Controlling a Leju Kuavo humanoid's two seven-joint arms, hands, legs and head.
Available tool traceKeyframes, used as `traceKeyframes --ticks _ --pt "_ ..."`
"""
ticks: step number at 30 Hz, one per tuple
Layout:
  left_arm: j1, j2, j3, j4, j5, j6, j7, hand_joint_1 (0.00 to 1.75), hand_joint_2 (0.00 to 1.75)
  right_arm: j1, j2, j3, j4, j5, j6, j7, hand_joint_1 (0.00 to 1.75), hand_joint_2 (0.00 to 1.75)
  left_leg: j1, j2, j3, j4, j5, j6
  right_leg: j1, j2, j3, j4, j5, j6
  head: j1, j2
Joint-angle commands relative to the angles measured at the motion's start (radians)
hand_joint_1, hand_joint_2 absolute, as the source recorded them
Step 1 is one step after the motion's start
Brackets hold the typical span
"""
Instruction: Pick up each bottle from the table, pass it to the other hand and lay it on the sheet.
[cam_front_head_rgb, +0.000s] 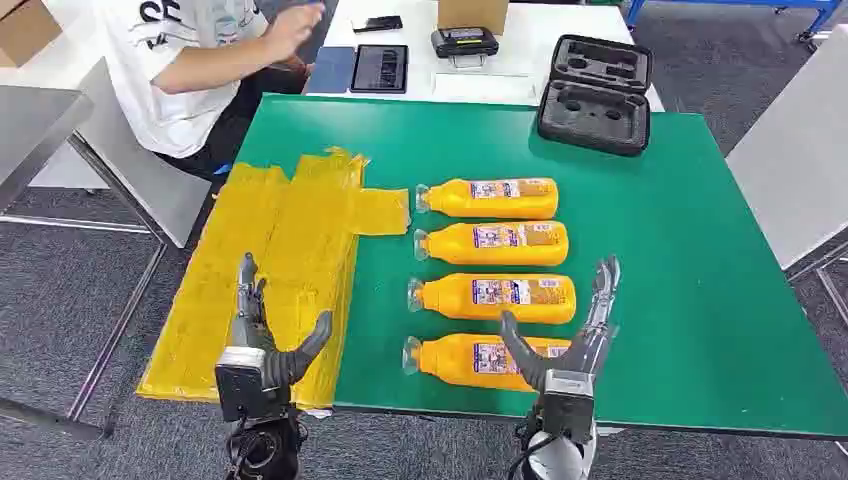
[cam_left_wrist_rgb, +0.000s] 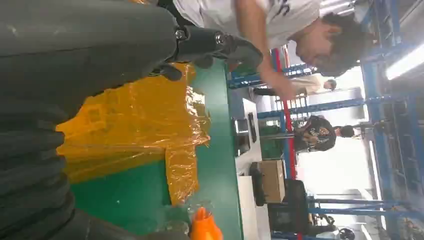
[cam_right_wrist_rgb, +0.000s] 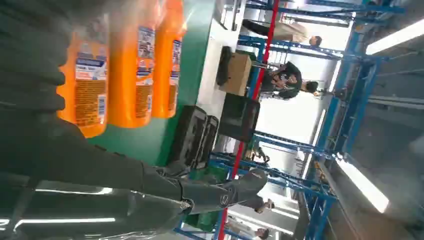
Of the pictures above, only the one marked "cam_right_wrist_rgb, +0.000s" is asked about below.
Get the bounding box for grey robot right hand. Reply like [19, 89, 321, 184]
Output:
[0, 110, 269, 240]

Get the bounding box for black foam-lined case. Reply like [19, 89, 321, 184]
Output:
[167, 105, 220, 170]

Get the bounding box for green plastic crate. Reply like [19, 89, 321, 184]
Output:
[183, 165, 230, 233]

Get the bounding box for black crate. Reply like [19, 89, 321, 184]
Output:
[218, 93, 261, 143]

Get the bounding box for person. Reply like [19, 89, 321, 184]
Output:
[243, 195, 276, 215]
[241, 18, 323, 47]
[259, 61, 321, 101]
[228, 220, 271, 240]

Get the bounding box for black handheld device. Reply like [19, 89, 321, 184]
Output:
[216, 46, 233, 87]

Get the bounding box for cardboard box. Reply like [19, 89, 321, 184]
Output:
[220, 52, 253, 97]

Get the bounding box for blue metal rack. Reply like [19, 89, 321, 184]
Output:
[173, 130, 337, 240]
[236, 0, 407, 240]

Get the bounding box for red metal beam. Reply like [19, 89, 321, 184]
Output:
[216, 0, 281, 240]

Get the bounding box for long ceiling light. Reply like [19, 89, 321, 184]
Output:
[335, 155, 390, 215]
[365, 18, 424, 56]

